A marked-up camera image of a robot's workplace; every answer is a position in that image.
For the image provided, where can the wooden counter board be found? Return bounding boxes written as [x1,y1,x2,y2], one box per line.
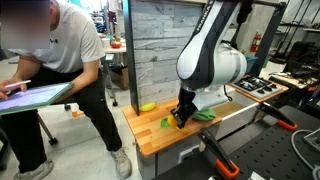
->
[122,99,222,156]

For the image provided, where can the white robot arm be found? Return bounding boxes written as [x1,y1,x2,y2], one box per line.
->
[171,0,250,129]

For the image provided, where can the toy stove top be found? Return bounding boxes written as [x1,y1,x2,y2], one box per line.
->
[232,76,282,99]

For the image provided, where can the seated person white shirt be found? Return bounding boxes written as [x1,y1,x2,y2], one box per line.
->
[1,0,132,180]

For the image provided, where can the white toy sink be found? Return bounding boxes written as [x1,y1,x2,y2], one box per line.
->
[213,91,259,139]

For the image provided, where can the grey stone backsplash panel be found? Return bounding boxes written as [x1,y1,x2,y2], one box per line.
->
[130,0,204,105]

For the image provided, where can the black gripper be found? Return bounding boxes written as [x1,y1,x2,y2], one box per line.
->
[170,88,196,129]

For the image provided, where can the red fire extinguisher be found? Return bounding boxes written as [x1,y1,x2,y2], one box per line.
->
[250,31,262,53]

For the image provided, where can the green plush cloth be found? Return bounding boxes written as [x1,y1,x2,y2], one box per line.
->
[192,109,216,121]

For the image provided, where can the tablet computer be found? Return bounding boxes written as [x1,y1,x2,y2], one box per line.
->
[0,82,73,115]

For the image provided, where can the black vertical post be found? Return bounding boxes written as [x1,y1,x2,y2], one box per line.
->
[123,0,140,116]

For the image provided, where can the black orange clamp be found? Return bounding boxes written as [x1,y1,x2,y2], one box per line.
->
[198,128,240,180]
[259,102,298,131]

